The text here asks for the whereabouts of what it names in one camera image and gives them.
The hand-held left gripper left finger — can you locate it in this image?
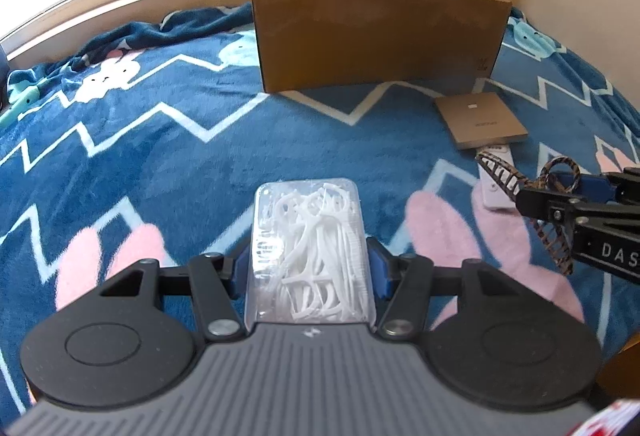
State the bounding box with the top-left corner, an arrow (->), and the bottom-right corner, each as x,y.
97,243 -> 251,342

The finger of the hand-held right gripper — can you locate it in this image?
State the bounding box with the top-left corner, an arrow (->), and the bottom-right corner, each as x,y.
515,186 -> 640,228
556,166 -> 640,204

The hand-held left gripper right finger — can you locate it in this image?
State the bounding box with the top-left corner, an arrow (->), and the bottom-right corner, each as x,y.
365,236 -> 531,342

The white remote control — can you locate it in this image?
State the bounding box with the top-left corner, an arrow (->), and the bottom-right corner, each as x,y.
475,143 -> 518,212

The tortoiseshell hair claw clip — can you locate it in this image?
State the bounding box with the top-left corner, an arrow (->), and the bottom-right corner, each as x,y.
475,151 -> 583,276

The clear box of floss picks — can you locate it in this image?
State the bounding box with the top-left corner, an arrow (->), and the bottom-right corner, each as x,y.
245,177 -> 378,334

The gold square box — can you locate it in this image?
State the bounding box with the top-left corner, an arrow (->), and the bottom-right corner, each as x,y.
433,91 -> 529,150

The brown cardboard box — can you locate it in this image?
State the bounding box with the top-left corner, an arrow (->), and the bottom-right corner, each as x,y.
249,0 -> 513,93

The blue bunny printed blanket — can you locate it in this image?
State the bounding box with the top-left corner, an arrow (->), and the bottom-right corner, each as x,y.
0,1 -> 640,417

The red white printed cloth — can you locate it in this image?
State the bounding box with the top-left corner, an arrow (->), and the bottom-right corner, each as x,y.
570,400 -> 640,436

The dark blue chair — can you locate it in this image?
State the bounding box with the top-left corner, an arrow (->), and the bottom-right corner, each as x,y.
0,49 -> 10,109

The wooden bed frame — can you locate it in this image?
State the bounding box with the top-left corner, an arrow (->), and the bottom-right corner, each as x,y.
592,336 -> 640,404

